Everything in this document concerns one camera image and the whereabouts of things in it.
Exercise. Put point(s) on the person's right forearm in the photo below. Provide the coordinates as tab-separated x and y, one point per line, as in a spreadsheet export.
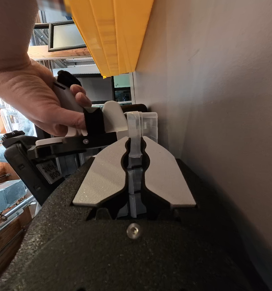
9	32

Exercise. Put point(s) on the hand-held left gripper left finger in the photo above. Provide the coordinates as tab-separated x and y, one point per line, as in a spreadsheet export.
102	182

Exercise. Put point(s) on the metal air duct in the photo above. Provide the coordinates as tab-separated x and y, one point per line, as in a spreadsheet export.
9	200

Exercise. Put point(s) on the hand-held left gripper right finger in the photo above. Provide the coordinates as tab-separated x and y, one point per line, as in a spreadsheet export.
168	182

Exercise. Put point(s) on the person's right hand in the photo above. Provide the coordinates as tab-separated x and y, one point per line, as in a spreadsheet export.
31	95

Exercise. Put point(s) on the wooden ceiling beam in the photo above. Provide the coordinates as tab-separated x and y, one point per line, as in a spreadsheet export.
58	53

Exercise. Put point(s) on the dark panel on stand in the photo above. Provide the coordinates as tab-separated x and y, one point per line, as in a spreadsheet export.
65	36
99	88

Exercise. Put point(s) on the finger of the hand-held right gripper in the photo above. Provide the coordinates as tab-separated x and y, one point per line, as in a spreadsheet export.
114	116

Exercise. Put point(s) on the yellow plastic bin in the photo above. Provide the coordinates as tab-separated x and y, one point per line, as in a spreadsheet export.
113	32

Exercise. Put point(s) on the black drawer cabinet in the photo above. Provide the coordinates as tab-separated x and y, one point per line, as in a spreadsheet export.
127	107

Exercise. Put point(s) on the clear plastic drawer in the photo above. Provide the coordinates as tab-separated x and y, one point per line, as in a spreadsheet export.
143	122

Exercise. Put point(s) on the silver pipe bundle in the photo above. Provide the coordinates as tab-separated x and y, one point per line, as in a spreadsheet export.
2	118

